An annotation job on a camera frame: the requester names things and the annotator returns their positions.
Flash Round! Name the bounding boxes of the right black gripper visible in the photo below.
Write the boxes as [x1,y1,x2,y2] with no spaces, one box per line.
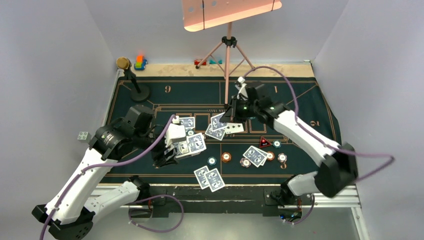
[220,95,259,124]

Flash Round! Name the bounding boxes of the face-up community card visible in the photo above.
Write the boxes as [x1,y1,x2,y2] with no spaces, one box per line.
[225,123,245,134]

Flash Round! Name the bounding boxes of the red triangular dealer button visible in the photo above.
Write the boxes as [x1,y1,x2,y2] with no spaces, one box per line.
[259,136,273,149]

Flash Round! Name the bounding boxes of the next card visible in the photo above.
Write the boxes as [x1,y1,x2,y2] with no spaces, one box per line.
[186,133,207,154]

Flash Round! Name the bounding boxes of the face-down card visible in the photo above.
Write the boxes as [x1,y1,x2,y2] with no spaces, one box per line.
[205,124,226,141]
[210,112,227,131]

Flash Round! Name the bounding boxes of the green poker chip stack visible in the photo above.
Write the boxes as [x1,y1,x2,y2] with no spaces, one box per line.
[207,156,217,166]

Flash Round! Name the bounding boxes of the pink poker chip stack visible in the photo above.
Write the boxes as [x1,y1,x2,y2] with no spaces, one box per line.
[240,157,252,168]

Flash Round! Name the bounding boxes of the orange poker chip stack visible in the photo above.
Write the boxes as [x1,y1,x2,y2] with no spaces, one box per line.
[221,152,232,163]

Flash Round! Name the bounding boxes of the blue playing card deck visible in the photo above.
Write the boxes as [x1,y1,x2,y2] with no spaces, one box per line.
[164,141,193,160]

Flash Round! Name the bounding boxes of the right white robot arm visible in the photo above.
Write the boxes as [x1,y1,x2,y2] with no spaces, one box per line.
[219,77,359,206]

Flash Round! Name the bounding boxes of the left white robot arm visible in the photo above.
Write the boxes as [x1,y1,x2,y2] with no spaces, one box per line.
[32,104,187,240]

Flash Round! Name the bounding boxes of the dark green poker mat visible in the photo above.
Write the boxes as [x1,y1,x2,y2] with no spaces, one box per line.
[102,76,342,185]

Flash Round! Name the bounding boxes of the teal toy block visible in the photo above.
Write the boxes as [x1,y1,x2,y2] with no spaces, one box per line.
[209,59,223,65]

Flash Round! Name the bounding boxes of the red toy block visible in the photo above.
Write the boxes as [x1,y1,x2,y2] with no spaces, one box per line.
[193,59,207,66]

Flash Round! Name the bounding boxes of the grey lego block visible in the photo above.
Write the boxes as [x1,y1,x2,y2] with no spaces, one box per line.
[77,131,91,142]

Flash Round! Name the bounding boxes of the colourful toy block stack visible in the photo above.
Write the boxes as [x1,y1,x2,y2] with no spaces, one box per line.
[134,55,148,71]

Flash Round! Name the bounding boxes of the gold round knob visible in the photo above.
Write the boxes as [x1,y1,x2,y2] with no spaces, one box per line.
[115,56,132,70]

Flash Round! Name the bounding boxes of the pink music stand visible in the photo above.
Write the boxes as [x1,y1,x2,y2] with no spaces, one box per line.
[182,0,283,106]

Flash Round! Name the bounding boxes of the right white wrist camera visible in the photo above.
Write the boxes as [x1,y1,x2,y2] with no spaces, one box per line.
[235,76,248,101]

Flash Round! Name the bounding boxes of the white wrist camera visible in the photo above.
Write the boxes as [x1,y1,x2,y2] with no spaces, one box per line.
[165,115,187,147]
[235,76,248,101]

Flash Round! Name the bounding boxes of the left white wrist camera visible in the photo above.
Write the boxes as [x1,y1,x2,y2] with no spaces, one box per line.
[165,115,187,147]

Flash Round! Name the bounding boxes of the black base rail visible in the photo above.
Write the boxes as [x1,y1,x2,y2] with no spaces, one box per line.
[150,184,297,217]

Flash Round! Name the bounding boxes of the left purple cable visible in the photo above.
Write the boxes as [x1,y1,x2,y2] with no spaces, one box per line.
[38,114,184,240]

